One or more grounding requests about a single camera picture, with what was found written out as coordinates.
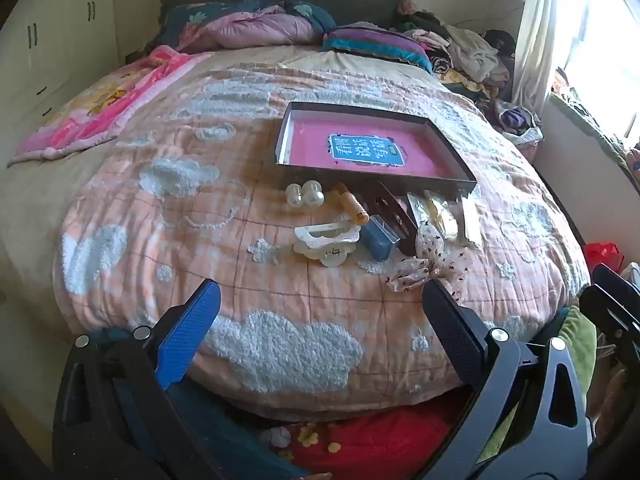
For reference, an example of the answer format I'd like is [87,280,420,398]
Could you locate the cream wardrobe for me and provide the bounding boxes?
[0,0,121,126]

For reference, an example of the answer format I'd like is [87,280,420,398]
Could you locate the white hair claw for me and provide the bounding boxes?
[293,214,362,267]

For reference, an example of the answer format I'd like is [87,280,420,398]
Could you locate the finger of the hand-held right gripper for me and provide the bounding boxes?
[580,284,640,356]
[592,262,640,311]

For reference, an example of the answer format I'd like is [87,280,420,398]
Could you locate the red floral cloth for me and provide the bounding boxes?
[260,400,471,480]

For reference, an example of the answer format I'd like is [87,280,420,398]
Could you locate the red plastic bag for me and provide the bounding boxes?
[582,242,626,273]

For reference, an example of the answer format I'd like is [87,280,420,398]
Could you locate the pink-lined cardboard box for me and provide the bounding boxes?
[274,101,478,198]

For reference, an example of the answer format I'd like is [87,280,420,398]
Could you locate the white earring card packet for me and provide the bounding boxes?
[457,195,483,247]

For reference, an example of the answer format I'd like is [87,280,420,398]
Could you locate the small blue box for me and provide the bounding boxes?
[361,217,401,262]

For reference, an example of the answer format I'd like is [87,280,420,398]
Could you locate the orange cloud quilt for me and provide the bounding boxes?
[52,67,591,421]

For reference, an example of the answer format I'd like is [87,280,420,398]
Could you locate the green cushion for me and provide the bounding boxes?
[560,305,598,386]

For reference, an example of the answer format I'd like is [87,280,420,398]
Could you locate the striped pillow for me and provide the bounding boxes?
[322,24,433,73]

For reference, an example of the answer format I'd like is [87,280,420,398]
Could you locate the window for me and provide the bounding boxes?
[555,0,640,136]

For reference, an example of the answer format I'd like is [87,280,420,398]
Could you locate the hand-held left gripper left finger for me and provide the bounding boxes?
[52,279,223,480]

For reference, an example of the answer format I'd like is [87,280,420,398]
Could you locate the bag of yellow hoops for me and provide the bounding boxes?
[425,191,461,241]

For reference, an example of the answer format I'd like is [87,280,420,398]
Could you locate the dotted bow hair tie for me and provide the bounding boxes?
[386,222,473,293]

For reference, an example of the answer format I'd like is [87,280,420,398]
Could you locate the pile of clothes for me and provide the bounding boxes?
[395,0,516,106]

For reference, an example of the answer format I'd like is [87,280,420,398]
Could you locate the basket of clothes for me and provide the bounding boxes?
[492,100,543,143]

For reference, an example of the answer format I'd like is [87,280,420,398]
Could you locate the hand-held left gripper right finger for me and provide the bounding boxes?
[422,279,593,480]

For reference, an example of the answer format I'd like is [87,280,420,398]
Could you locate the purple floral duvet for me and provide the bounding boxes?
[160,2,338,53]

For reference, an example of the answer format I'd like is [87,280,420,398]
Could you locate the pink printed blanket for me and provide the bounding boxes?
[7,45,213,168]

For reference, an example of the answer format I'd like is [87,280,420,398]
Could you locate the white curtain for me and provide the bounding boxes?
[510,0,576,111]

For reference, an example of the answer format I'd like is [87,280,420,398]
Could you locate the clear plastic packet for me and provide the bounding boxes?
[406,192,431,226]

